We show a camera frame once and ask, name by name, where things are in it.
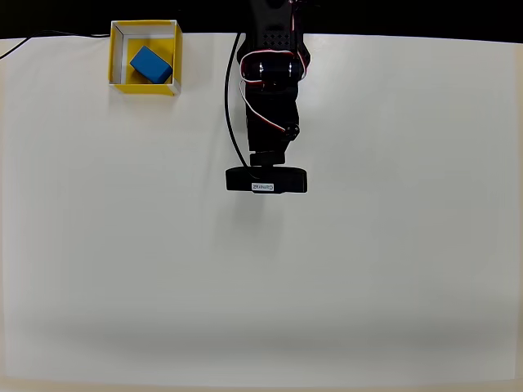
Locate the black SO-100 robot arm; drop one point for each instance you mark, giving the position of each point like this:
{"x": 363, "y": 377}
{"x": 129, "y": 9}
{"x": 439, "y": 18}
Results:
{"x": 274, "y": 28}

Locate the blue block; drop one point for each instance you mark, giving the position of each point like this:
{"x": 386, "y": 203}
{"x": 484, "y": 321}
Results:
{"x": 149, "y": 63}

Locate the yellow open box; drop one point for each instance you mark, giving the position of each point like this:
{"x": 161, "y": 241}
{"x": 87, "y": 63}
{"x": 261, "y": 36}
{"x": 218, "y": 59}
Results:
{"x": 120, "y": 87}

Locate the black bar webcam with label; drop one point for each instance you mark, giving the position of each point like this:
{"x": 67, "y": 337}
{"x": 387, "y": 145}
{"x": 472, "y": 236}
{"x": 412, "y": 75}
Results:
{"x": 282, "y": 179}

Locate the black webcam mount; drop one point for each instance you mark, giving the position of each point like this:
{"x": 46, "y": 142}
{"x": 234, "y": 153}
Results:
{"x": 267, "y": 158}

